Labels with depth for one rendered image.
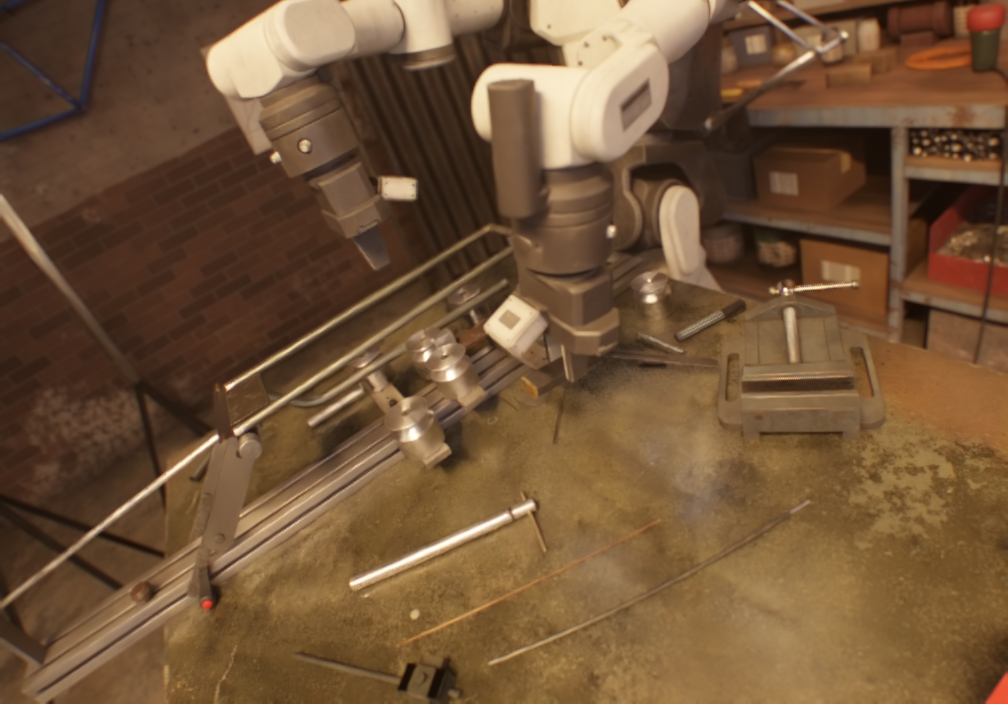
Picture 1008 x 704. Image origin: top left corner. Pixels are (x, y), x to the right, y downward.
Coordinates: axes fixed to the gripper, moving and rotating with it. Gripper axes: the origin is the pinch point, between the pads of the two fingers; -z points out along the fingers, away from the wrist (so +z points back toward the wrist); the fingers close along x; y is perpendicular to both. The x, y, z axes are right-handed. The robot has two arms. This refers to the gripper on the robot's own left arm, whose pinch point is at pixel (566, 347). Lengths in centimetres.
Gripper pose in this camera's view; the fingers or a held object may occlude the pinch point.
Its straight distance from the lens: 53.0
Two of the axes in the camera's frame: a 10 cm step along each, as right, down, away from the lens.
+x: -5.8, -4.2, 7.0
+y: -8.1, 3.9, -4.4
